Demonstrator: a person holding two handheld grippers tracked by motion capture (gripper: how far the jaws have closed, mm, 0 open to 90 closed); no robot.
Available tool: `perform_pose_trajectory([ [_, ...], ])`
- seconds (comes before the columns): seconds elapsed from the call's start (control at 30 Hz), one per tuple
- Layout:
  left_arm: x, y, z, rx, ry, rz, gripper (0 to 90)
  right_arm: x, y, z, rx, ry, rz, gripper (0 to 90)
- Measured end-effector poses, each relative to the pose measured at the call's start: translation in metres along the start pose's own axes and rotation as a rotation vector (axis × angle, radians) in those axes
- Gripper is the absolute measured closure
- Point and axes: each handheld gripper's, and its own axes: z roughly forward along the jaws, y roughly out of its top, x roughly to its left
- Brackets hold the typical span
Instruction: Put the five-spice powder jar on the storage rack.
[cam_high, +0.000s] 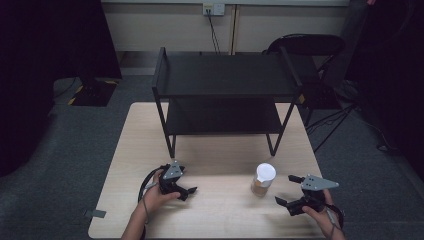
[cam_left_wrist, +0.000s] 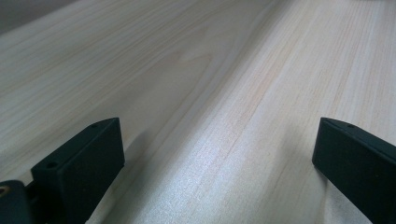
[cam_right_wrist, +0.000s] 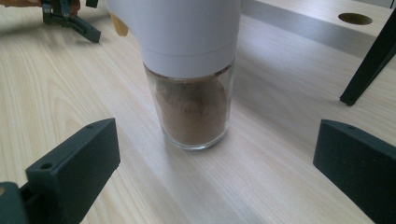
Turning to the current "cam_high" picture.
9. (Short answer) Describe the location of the black two-tier metal shelf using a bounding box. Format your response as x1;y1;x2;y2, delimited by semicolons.
151;46;305;159

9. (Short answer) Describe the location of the black floor cable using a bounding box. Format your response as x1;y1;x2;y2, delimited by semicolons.
352;111;403;155

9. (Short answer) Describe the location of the grey tape strip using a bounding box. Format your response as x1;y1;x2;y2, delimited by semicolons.
83;208;107;220

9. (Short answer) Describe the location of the clear jar with white lid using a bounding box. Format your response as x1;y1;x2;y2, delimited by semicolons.
250;162;278;198

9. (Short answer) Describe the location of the dark curtain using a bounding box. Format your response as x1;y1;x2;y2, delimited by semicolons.
344;0;424;184

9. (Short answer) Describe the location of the black tripod stand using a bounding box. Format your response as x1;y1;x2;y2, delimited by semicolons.
304;102;357;154

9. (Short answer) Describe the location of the stand base with yellow-black tape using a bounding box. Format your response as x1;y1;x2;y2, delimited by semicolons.
67;77;120;108

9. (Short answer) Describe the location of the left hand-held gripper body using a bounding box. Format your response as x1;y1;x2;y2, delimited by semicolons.
158;160;186;196

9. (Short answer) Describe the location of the black power cable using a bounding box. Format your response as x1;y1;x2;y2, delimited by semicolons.
206;9;222;55

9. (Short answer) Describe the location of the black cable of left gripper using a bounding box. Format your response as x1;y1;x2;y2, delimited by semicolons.
137;165;168;205

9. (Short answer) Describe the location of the black chair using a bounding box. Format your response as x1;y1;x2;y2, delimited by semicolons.
261;33;348;129

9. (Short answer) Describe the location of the person's left hand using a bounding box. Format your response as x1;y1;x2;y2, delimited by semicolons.
141;168;181;216

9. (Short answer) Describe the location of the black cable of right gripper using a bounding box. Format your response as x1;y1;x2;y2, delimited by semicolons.
325;202;346;238

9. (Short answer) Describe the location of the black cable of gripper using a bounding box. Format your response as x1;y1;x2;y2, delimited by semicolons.
325;202;346;238
137;165;168;205

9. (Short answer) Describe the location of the white wall socket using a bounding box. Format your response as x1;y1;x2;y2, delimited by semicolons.
202;2;226;17

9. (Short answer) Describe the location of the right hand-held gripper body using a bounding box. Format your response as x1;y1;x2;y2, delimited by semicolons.
285;173;340;217

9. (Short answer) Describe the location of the person's right hand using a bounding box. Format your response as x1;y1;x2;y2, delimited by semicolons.
301;189;338;232

